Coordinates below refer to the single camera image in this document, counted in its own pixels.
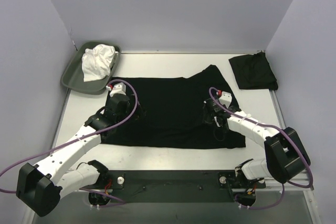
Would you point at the crumpled white t shirt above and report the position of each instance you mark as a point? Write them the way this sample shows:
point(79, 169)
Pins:
point(97, 62)

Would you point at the folded black t shirt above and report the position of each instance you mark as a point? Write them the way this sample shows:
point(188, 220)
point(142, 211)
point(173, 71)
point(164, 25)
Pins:
point(253, 72)

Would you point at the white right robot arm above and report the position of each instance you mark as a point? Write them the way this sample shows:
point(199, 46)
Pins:
point(285, 160)

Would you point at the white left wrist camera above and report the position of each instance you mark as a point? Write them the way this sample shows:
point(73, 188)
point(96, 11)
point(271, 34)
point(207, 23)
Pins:
point(119, 88)

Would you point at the grey plastic tray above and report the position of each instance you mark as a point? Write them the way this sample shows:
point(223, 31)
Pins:
point(73, 75)

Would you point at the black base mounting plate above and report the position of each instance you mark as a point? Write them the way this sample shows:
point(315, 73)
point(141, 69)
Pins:
point(175, 186)

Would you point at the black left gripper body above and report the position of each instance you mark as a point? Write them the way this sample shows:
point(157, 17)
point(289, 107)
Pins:
point(128, 107)

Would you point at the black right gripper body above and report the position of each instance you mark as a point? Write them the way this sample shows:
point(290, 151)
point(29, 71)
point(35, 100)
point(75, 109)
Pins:
point(212, 109)

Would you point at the black t shirt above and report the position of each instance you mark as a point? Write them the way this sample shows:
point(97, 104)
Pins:
point(174, 114)
point(253, 72)

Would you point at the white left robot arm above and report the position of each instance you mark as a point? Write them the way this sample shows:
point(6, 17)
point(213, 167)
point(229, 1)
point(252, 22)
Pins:
point(43, 185)

